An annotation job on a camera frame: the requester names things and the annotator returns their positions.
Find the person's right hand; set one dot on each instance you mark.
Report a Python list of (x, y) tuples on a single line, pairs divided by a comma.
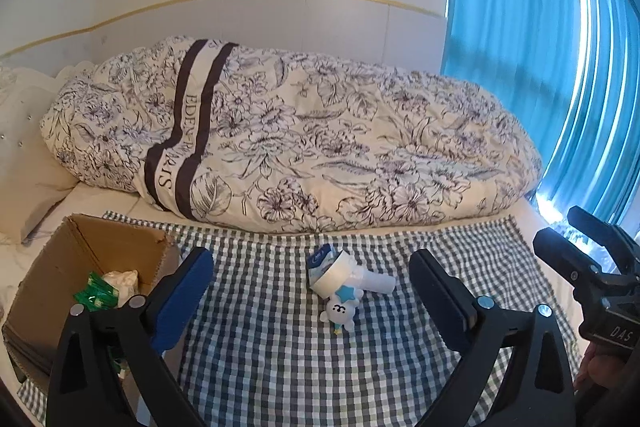
[(605, 372)]

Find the green packet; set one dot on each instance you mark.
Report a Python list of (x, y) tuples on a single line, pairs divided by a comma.
[(95, 294)]

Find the green checked cloth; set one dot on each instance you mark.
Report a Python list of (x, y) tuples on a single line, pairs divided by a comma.
[(280, 282)]

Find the white handheld fan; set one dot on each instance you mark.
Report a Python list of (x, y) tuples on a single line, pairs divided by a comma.
[(335, 274)]

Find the white bear toy with star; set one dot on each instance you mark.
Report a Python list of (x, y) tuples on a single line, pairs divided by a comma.
[(341, 311)]

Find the blue curtain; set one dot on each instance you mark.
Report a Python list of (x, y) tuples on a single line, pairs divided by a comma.
[(500, 7)]

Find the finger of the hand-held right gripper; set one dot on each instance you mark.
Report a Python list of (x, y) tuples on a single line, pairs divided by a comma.
[(605, 232), (562, 249)]

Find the white bed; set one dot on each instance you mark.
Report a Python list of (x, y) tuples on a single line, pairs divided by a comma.
[(15, 267)]

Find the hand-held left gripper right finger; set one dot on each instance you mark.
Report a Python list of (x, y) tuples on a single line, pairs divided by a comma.
[(437, 302)]

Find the floral cream duvet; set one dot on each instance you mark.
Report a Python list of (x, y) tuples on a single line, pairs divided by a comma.
[(325, 132)]

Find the cardboard box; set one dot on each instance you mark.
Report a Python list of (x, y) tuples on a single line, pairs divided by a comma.
[(45, 287)]

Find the blue tissue packet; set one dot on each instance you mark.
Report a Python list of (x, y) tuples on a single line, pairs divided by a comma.
[(320, 259)]

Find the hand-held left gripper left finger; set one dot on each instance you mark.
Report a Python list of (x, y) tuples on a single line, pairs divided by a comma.
[(182, 302)]

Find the clear plastic wrapper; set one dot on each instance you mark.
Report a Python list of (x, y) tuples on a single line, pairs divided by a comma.
[(122, 282)]

